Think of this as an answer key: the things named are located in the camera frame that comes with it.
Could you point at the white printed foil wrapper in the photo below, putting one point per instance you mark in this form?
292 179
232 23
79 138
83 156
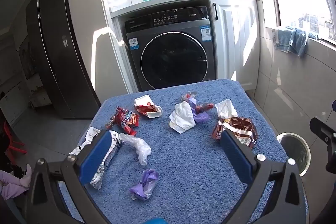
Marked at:
90 134

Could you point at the crushed red white paper cup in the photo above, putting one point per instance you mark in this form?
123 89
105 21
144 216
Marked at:
147 108

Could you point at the low white cabinet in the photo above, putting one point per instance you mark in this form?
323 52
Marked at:
26 95

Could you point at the large crumpled white tissue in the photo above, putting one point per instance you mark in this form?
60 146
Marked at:
181 116

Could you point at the round white trash bin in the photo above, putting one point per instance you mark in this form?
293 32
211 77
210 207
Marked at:
296 150

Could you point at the pink padded garment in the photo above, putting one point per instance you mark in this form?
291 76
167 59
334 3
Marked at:
13 182

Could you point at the brown snack bag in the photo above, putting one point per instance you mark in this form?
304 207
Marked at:
239 125

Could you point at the small crumpled white tissue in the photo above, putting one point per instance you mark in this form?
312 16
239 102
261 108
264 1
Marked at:
225 108

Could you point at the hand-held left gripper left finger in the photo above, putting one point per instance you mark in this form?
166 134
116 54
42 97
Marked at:
95 155

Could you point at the dark refrigerator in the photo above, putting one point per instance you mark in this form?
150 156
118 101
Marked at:
60 56

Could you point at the blue jeans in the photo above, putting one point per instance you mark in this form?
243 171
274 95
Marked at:
288 40

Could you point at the purple foil wrapper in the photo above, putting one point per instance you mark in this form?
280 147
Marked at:
147 182

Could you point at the clear red candy wrapper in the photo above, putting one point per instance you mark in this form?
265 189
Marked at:
189 96

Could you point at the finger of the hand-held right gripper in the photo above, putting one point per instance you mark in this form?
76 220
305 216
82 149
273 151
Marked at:
319 128

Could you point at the dark grey washing machine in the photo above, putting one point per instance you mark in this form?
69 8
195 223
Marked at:
173 56

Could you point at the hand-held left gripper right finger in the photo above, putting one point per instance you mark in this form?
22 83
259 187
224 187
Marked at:
236 153

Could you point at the red plastic stool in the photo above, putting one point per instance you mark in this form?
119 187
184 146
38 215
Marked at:
11 142

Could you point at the clear plastic bag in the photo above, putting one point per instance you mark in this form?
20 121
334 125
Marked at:
139 146

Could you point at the blue terry towel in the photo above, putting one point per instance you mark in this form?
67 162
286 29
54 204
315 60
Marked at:
183 161

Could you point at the red snack wrapper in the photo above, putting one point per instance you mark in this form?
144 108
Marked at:
126 119

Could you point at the crumpled purple plastic bag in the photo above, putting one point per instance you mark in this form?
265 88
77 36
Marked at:
200 117

